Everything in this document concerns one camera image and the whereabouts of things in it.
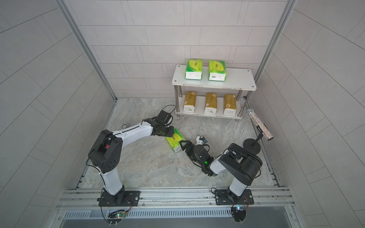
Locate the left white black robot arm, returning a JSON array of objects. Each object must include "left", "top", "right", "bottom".
[{"left": 88, "top": 110, "right": 174, "bottom": 197}]

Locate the right circuit board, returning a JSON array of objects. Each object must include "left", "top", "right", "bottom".
[{"left": 231, "top": 207, "right": 247, "bottom": 223}]

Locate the sparkly tube on black stand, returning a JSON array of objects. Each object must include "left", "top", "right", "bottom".
[{"left": 243, "top": 108, "right": 274, "bottom": 154}]

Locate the circuit board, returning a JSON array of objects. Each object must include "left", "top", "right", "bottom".
[
  {"left": 231, "top": 207, "right": 247, "bottom": 223},
  {"left": 107, "top": 210, "right": 129, "bottom": 226}
]

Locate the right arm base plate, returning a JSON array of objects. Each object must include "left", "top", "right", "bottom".
[{"left": 211, "top": 189, "right": 254, "bottom": 206}]

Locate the green tissue pack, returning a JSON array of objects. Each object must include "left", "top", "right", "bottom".
[
  {"left": 185, "top": 59, "right": 203, "bottom": 80},
  {"left": 165, "top": 128, "right": 185, "bottom": 153},
  {"left": 208, "top": 60, "right": 227, "bottom": 82}
]

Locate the left circuit board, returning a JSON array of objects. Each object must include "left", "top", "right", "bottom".
[{"left": 107, "top": 210, "right": 129, "bottom": 226}]

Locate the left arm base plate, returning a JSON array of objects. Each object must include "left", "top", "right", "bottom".
[{"left": 97, "top": 191, "right": 141, "bottom": 207}]

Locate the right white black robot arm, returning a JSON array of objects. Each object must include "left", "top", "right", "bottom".
[{"left": 180, "top": 136, "right": 262, "bottom": 199}]

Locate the aluminium rail frame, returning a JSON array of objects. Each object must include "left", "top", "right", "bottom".
[{"left": 56, "top": 186, "right": 295, "bottom": 210}]

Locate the gold tissue pack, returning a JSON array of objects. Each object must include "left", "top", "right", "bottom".
[
  {"left": 204, "top": 93, "right": 217, "bottom": 115},
  {"left": 223, "top": 94, "right": 237, "bottom": 116},
  {"left": 183, "top": 91, "right": 197, "bottom": 113}
]

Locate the white two-tier shelf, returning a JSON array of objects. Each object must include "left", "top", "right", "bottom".
[{"left": 172, "top": 65, "right": 257, "bottom": 120}]

